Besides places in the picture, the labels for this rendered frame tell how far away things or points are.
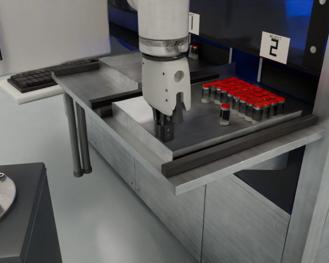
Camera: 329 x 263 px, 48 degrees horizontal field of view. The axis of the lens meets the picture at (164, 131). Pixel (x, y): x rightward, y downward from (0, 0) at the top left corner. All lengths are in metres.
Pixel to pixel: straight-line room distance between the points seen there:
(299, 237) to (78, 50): 1.07
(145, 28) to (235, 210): 0.77
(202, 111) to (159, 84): 0.28
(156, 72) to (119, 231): 1.30
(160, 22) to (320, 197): 0.60
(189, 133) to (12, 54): 0.86
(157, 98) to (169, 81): 0.05
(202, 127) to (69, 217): 1.27
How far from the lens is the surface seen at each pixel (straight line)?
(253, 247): 1.23
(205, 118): 0.86
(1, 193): 0.69
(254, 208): 1.15
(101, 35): 1.60
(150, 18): 0.60
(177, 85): 0.62
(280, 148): 0.78
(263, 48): 0.96
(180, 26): 0.60
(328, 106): 0.87
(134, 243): 1.78
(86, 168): 1.92
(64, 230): 1.90
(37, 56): 1.50
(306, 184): 0.97
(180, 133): 0.79
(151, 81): 0.65
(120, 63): 1.23
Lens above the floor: 1.25
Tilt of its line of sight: 28 degrees down
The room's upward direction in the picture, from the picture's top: straight up
